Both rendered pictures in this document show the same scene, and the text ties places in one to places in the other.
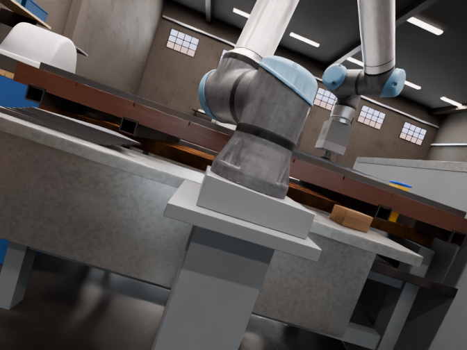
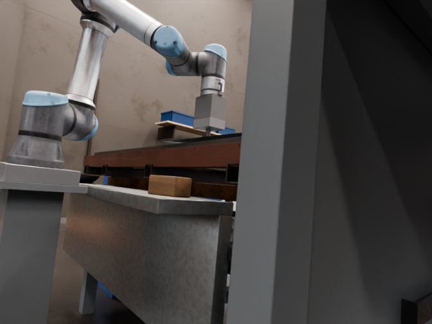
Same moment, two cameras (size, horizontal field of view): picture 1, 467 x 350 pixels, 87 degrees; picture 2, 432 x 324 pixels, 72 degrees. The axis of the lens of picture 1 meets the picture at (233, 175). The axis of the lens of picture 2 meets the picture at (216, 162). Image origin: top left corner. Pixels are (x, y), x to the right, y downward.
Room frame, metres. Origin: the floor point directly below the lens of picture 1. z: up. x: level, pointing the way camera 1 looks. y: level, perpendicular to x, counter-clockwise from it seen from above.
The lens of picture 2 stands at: (0.40, -1.09, 0.71)
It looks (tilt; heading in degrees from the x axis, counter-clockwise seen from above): 5 degrees up; 55
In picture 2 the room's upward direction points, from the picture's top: 5 degrees clockwise
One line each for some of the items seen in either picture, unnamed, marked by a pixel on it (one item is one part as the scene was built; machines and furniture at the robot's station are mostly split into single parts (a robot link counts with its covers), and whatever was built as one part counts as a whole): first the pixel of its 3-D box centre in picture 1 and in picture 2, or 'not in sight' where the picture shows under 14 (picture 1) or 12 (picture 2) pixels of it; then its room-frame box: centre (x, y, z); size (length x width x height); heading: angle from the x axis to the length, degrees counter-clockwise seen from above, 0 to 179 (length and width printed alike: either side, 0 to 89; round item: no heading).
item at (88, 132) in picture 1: (78, 128); (81, 178); (0.70, 0.46, 0.70); 0.39 x 0.12 x 0.04; 95
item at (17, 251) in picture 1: (32, 215); (94, 247); (0.84, 0.62, 0.34); 0.06 x 0.06 x 0.68; 5
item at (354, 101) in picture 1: (349, 93); (213, 63); (0.91, -0.30, 1.11); 0.09 x 0.08 x 0.11; 134
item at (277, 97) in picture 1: (276, 101); (45, 113); (0.48, -0.03, 0.89); 0.13 x 0.12 x 0.14; 44
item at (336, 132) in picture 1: (333, 136); (213, 112); (0.92, -0.30, 0.95); 0.10 x 0.09 x 0.16; 6
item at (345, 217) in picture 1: (350, 218); (169, 186); (0.75, -0.38, 0.71); 0.10 x 0.06 x 0.05; 107
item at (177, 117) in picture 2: not in sight; (177, 120); (2.78, 3.69, 1.87); 0.50 x 0.37 x 0.19; 7
